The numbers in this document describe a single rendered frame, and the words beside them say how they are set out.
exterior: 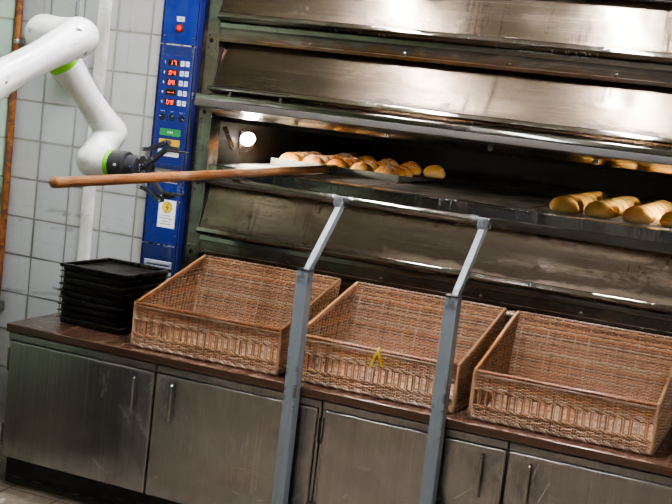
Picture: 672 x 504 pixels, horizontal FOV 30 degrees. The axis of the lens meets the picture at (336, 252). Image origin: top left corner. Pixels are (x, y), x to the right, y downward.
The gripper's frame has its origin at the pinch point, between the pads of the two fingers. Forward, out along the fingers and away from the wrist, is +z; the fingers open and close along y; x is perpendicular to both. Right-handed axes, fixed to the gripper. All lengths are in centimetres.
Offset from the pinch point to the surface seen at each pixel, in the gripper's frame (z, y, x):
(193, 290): -17, 45, -46
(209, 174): 9.6, -1.2, -0.3
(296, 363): 49, 52, 3
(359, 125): 41, -22, -41
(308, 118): 23, -22, -41
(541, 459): 127, 66, -3
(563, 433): 131, 58, -8
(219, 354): 16, 57, -8
